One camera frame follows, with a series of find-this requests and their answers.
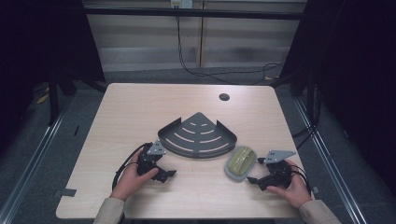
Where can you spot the person's right hand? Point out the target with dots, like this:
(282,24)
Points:
(295,189)

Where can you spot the green soap bar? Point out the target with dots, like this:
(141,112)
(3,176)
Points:
(241,160)

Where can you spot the yellow-green sponge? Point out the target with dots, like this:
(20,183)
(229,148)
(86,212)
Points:
(237,177)

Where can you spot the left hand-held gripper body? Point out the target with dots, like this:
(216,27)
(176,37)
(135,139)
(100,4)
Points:
(156,149)

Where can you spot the dark curtain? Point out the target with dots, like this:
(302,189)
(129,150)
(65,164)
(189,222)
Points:
(358,77)
(37,46)

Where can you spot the yellow tape scrap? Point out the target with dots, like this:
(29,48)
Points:
(42,99)

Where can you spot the dark grey corner shelf rack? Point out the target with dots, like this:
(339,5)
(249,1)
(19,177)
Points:
(198,136)

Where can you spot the grey tape strip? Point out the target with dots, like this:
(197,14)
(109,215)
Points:
(67,192)

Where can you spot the black horizontal frame bar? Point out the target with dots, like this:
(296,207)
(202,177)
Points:
(140,11)

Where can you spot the white wall socket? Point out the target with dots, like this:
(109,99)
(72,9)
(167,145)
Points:
(181,3)

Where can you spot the metal floor rail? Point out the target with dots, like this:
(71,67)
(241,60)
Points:
(336,174)
(28,174)

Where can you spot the person's left hand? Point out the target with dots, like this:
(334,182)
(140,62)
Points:
(129,179)

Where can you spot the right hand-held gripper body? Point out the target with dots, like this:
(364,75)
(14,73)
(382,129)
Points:
(278,174)

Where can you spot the small grey tape piece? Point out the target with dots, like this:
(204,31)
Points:
(316,189)

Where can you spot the black metal stand post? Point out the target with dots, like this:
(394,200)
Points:
(53,99)

